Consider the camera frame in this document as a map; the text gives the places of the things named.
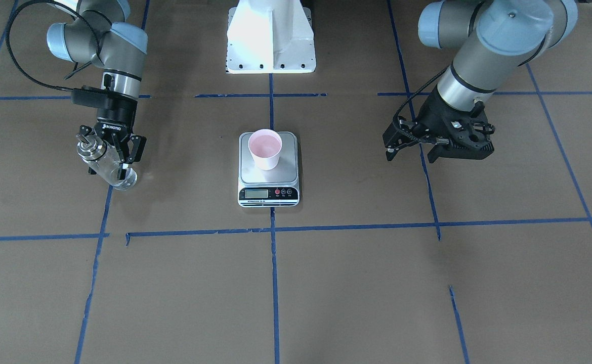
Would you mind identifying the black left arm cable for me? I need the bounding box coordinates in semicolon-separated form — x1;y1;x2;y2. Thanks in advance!
392;63;451;147

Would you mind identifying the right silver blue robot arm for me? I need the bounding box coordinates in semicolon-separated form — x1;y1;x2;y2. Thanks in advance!
47;1;148;190

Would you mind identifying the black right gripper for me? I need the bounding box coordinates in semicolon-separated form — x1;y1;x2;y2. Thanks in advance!
71;87;147;180

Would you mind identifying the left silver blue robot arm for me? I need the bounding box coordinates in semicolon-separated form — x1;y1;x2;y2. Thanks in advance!
383;1;578;163

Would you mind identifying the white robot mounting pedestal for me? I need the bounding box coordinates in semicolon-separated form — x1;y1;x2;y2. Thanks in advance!
225;1;317;74

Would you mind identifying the digital kitchen scale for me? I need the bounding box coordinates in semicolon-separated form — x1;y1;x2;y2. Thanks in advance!
237;129;301;208

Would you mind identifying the pink plastic cup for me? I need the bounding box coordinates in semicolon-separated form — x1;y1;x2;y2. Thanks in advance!
247;129;283;171

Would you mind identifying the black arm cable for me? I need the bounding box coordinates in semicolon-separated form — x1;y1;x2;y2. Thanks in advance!
5;0;109;93
392;63;451;147

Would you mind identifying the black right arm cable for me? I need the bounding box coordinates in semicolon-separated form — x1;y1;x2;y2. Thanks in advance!
5;0;109;93

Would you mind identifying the glass sauce bottle metal spout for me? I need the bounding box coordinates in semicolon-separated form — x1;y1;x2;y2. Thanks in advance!
76;133;137;191

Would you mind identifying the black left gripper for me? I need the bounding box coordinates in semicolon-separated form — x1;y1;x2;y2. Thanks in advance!
382;90;495;164

